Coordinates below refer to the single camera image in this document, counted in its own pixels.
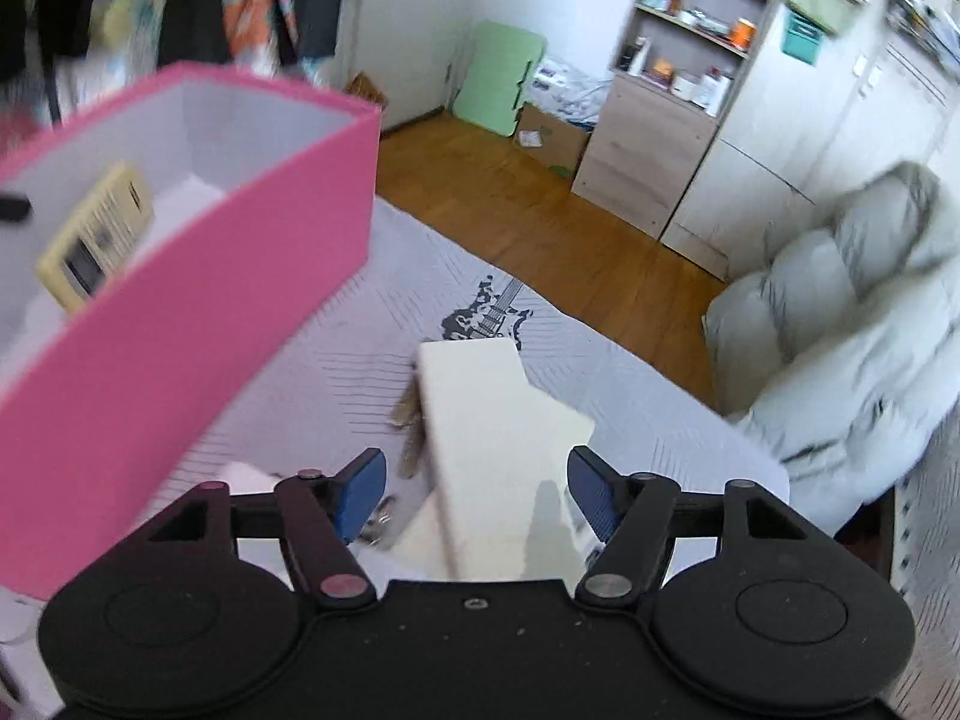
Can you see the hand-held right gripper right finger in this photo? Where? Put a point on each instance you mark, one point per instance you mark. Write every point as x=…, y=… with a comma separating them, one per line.
x=592, y=496

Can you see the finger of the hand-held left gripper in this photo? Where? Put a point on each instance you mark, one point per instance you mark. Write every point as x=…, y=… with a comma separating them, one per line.
x=13, y=208

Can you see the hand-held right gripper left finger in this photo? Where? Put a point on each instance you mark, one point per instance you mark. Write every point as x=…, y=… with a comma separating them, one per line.
x=362, y=493

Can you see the beige remote with grey screen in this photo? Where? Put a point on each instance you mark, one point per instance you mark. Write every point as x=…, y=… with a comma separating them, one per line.
x=97, y=240

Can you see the large white power adapter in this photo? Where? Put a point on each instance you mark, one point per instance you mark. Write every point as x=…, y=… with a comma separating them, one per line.
x=495, y=450

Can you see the pink cardboard box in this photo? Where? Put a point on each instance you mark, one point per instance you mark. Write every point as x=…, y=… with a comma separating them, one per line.
x=225, y=300

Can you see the grey bed sheet guitar print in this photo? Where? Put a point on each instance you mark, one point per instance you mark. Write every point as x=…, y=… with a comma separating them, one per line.
x=600, y=382

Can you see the black hanging garment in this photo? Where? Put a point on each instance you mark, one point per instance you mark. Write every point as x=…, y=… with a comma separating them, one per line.
x=191, y=0

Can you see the pale grey puffer jacket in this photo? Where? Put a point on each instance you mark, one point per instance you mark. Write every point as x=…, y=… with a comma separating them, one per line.
x=847, y=345

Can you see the floral quilt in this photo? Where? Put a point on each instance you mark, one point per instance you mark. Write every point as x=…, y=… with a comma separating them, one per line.
x=251, y=7

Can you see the wooden shelf cabinet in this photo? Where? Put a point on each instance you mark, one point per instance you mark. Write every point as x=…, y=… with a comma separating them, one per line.
x=637, y=157

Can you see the brown cardboard box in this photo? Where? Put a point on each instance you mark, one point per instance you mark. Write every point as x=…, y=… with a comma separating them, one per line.
x=551, y=142

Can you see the brown snack bag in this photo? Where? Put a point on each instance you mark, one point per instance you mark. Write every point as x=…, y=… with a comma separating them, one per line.
x=367, y=91

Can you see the white plastic tissue pack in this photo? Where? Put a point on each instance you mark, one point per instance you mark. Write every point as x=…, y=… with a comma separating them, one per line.
x=574, y=86

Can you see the light wooden wardrobe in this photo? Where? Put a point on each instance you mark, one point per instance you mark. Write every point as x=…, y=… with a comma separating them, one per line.
x=787, y=127

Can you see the green folding table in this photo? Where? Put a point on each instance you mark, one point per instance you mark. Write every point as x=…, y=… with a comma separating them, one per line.
x=495, y=75

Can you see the orange cup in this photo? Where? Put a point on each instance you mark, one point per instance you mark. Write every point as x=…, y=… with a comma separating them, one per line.
x=742, y=33

